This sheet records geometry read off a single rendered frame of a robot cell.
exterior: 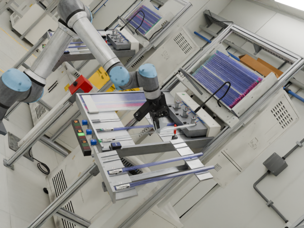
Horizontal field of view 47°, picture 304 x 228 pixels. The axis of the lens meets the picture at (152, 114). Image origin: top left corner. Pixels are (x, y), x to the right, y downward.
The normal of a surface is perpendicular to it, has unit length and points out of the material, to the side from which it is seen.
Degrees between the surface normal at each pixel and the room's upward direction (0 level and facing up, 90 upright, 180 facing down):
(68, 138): 90
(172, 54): 90
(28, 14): 90
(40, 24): 90
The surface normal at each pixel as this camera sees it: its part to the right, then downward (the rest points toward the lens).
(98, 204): -0.58, -0.54
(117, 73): -0.14, -0.04
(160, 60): 0.38, 0.48
